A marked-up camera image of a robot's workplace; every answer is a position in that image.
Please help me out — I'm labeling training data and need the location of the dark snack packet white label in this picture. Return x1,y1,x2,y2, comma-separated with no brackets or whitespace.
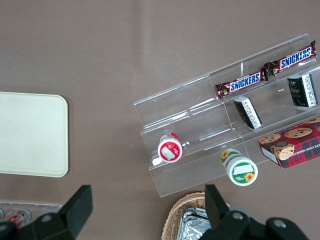
233,96,263,130
286,73,319,108

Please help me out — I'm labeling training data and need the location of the clear acrylic bottle box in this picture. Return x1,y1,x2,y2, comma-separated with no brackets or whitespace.
0,199,63,226

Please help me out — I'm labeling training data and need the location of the silver foil wrapped item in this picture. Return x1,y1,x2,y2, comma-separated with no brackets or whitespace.
177,206,213,240

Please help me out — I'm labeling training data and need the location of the red tartan cookie box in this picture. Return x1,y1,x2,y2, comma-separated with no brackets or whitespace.
258,116,320,170

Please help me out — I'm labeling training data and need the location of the clear acrylic tiered display shelf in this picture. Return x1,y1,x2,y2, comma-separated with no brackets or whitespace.
133,33,320,199

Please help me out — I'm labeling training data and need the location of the red lid yogurt cup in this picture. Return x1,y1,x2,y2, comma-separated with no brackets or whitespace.
157,132,183,164

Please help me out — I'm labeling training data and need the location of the green sunflower yogurt cup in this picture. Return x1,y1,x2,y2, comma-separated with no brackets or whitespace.
219,148,259,187

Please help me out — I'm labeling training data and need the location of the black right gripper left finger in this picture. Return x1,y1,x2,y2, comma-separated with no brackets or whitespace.
0,184,94,240

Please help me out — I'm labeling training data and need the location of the red cola bottle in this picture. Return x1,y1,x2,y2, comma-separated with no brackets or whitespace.
9,209,33,230

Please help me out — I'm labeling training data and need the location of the Snickers chocolate bar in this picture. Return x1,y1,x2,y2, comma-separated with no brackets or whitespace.
263,39,318,77
215,70,270,100

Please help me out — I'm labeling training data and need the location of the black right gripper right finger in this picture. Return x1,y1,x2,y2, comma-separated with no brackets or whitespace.
199,184,312,240

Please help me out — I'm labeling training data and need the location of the cream plastic tray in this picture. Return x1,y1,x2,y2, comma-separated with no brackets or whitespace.
0,91,69,178

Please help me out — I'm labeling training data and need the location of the tan wicker basket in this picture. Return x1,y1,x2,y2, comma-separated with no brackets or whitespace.
161,191,232,240

